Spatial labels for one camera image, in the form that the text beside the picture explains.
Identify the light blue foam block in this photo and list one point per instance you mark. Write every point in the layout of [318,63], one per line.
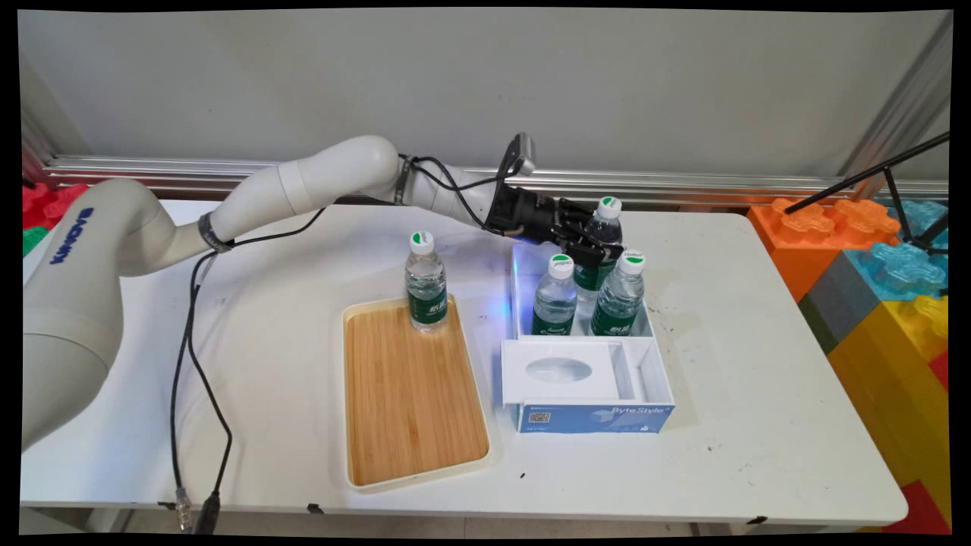
[903,269]

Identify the white blue ByteStyle insert box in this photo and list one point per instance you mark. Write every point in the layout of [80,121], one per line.
[561,371]

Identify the water bottle green label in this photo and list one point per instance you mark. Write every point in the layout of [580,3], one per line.
[618,303]
[609,208]
[426,303]
[555,303]

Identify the black tripod stand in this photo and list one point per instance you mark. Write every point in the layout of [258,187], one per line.
[895,201]

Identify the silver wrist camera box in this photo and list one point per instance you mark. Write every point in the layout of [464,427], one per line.
[520,154]

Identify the wooden tray cream rim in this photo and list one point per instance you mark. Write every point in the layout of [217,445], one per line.
[413,394]

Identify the small red foam block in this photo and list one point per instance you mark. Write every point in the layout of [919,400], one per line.
[922,512]

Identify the aluminium frame post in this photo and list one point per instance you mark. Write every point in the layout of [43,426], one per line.
[910,98]

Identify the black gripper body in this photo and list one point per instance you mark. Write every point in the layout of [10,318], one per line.
[527,216]

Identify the grey foam building block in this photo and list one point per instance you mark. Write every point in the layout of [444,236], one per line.
[838,303]

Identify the orange foam building block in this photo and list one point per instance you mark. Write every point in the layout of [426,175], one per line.
[804,243]

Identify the aluminium frame rail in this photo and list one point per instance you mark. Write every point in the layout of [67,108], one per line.
[721,186]

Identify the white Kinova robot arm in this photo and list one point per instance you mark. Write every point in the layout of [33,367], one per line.
[318,182]

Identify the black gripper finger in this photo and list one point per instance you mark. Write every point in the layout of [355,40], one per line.
[588,249]
[576,212]

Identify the green foam block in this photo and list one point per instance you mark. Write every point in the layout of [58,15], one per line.
[32,241]

